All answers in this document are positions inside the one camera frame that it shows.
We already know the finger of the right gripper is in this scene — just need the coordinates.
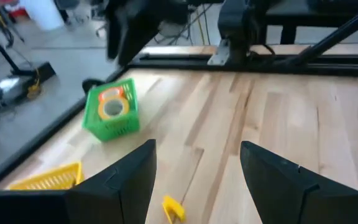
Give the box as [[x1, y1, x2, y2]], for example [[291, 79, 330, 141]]
[[121, 30, 167, 67], [117, 32, 142, 67]]

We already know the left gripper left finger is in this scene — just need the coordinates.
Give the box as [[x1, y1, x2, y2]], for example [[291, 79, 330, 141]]
[[65, 139, 157, 224]]

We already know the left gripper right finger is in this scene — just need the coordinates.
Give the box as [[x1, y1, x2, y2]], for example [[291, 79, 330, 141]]
[[240, 140, 358, 224]]

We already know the yellow tape roll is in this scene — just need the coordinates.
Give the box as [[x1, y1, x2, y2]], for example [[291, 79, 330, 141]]
[[97, 96, 131, 121]]

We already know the yellow stapler remover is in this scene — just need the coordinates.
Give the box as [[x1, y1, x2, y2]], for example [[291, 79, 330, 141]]
[[162, 195, 187, 224]]

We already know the green plastic basket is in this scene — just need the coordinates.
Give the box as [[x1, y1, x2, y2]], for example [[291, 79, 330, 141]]
[[81, 77, 141, 143]]

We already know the yellow plastic basket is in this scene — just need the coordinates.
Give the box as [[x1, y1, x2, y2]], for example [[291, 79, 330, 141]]
[[9, 161, 85, 191]]

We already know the black floor stand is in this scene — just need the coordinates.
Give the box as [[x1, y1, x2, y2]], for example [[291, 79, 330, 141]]
[[0, 12, 57, 94]]

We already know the white round bin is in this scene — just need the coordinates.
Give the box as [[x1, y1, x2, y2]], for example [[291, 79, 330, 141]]
[[19, 0, 65, 32]]

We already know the black aluminium frame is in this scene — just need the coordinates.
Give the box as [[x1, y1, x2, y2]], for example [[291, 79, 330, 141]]
[[0, 0, 358, 190]]

